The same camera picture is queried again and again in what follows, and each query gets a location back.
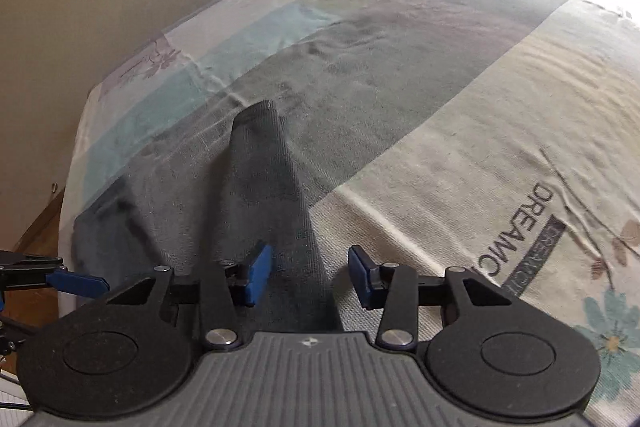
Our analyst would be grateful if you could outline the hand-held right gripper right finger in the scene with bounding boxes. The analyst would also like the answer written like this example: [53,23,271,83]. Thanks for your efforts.
[348,244,515,352]

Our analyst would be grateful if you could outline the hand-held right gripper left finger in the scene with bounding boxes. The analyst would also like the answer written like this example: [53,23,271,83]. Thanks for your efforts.
[105,243,274,352]

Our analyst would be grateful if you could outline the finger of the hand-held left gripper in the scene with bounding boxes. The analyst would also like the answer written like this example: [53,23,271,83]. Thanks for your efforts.
[0,302,40,353]
[0,251,110,297]

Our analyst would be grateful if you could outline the black pants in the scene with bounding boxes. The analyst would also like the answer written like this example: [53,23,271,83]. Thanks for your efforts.
[72,99,346,335]

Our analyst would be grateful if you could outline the bed with patchwork sheet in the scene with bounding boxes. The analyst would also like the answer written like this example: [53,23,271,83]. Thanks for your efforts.
[57,0,640,427]

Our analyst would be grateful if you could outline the braided gripper cable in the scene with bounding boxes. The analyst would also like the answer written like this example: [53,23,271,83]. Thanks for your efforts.
[0,369,30,408]

